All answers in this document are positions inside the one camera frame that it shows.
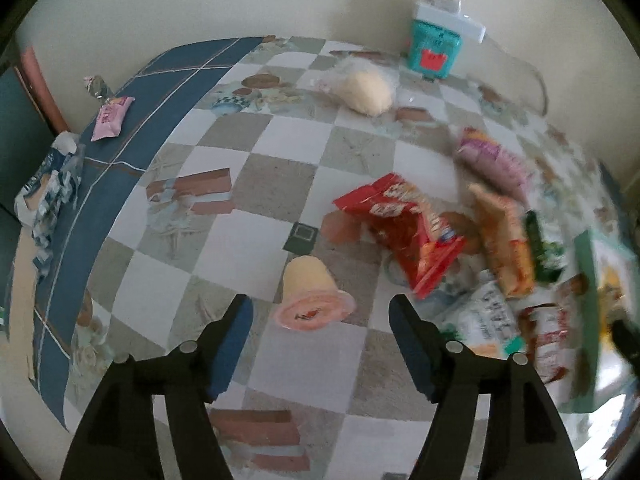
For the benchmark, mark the red chip bag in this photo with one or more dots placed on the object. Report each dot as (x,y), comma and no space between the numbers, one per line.
(410,230)

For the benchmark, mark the bread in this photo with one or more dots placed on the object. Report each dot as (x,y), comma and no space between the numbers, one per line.
(362,90)

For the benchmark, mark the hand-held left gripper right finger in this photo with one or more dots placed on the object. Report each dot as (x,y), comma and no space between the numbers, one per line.
(407,340)

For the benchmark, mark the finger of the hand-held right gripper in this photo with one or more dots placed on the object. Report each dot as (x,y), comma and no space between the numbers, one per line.
(625,340)

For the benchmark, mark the peach jelly cup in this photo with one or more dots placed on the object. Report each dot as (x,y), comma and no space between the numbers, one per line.
(307,285)

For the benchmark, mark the teal box with red label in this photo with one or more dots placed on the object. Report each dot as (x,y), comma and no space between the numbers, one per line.
(435,45)

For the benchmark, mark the dark blue panel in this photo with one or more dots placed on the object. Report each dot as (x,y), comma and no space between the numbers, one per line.
(22,130)

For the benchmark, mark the small clear glass item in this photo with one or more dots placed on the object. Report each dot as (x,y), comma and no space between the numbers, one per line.
(97,87)

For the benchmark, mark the green box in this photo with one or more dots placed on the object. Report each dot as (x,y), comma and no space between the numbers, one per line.
(585,310)

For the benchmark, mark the purple snack packet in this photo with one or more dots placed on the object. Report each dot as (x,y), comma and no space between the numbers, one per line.
(492,160)

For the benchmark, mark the white power strip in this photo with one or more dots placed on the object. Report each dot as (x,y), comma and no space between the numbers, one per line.
(470,27)

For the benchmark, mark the brown wooden bar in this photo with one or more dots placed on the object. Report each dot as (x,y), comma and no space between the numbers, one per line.
(45,90)

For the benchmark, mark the checkered printed tablecloth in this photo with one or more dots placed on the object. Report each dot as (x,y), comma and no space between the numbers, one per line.
(280,140)

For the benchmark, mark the red and white snack packet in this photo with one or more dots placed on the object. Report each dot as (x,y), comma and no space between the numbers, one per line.
(547,340)

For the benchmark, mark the pink snack packet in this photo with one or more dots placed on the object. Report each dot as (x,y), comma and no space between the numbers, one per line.
(111,119)

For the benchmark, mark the orange snack packet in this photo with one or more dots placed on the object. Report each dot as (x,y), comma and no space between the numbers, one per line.
(502,240)

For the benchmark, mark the green snack packet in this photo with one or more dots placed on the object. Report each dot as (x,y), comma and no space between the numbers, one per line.
(542,255)

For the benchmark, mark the blue and white crumpled cloth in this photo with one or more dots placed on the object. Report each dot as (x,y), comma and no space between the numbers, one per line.
(47,185)

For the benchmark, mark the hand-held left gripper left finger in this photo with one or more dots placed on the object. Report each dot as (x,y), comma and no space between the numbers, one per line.
(235,340)

